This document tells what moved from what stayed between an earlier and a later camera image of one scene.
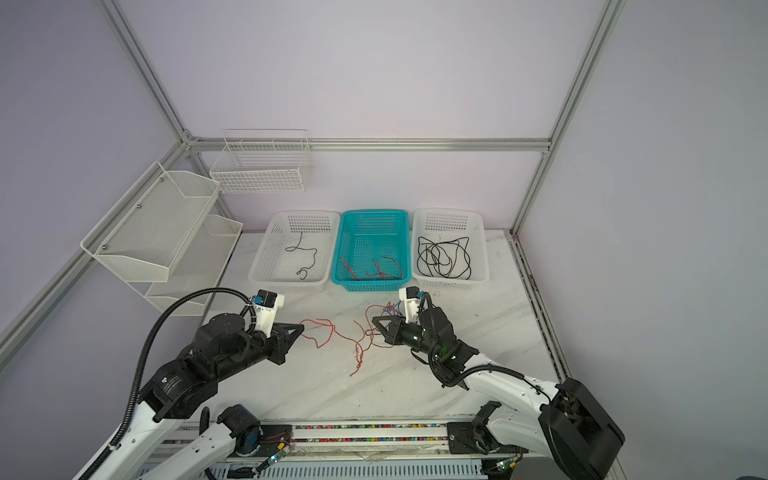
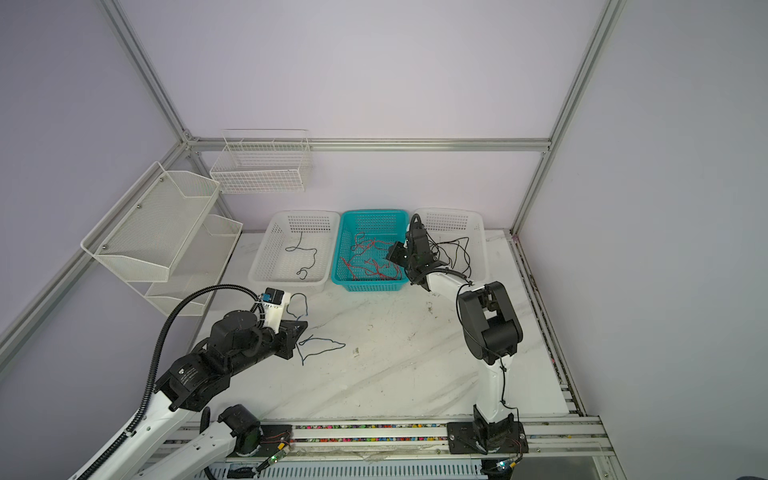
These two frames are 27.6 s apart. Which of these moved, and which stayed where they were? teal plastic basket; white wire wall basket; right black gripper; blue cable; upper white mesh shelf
Moved: right black gripper
Stayed: white wire wall basket; blue cable; upper white mesh shelf; teal plastic basket
